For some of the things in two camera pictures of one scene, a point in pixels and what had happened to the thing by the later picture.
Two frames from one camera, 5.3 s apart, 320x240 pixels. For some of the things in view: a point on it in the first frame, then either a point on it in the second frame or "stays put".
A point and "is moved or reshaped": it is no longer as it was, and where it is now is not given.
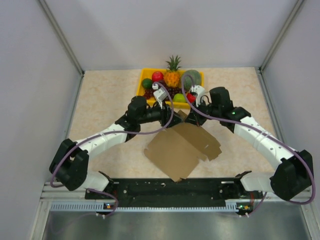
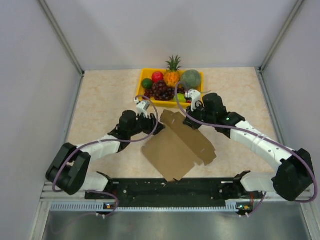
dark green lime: x=147 y=83 stays put
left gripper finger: x=175 y=121 to x=158 y=129
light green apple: x=179 y=97 stays put
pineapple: x=172 y=77 stays put
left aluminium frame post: x=62 y=36 stays put
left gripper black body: x=165 y=119 to x=142 y=124
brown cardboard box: x=177 y=149 is moved or reshaped
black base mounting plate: x=214 y=192 stays put
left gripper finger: x=182 y=115 to x=160 y=126
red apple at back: x=157 y=76 stays put
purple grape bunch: x=170 y=92 stays put
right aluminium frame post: x=295 y=10 stays put
